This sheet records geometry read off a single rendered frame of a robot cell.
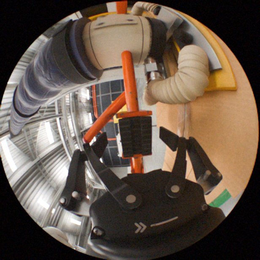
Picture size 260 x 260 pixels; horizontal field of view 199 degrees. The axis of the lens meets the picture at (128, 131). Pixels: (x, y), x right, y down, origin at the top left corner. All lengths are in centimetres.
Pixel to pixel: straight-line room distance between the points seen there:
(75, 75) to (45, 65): 9
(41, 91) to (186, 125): 41
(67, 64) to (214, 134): 28
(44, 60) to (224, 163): 37
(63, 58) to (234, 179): 33
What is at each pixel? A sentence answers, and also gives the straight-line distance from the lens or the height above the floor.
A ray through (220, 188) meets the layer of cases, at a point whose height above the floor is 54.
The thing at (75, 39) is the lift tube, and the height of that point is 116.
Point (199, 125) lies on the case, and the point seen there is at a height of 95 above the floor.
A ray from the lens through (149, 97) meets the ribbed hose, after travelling 18.
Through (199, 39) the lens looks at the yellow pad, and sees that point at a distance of 17.
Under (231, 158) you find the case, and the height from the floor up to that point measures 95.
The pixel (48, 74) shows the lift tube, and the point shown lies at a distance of 22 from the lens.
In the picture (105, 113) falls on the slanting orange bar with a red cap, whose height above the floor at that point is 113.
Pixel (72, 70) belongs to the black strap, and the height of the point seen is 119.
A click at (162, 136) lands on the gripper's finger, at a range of 18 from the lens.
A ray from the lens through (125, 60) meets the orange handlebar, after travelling 16.
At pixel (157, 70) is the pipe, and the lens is 17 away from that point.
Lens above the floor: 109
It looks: level
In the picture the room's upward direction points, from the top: 96 degrees counter-clockwise
